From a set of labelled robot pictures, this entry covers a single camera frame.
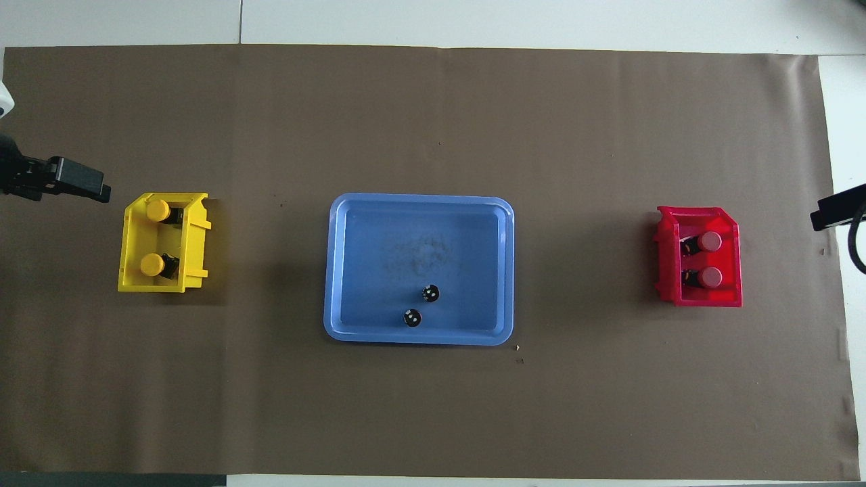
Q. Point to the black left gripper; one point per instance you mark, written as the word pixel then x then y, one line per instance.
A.
pixel 20 172

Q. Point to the yellow push button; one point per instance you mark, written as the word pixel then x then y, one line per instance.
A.
pixel 157 210
pixel 152 264

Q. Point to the red push button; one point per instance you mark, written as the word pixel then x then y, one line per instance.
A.
pixel 709 277
pixel 709 241

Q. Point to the yellow plastic bin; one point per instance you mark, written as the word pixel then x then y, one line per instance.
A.
pixel 132 237

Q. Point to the red plastic bin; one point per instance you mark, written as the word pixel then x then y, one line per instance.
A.
pixel 703 297

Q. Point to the black cylindrical capacitor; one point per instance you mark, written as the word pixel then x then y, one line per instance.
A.
pixel 430 293
pixel 412 318

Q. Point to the blue plastic tray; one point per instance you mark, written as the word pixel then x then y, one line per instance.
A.
pixel 467 237

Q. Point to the brown paper table mat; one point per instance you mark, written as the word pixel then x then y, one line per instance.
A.
pixel 473 122

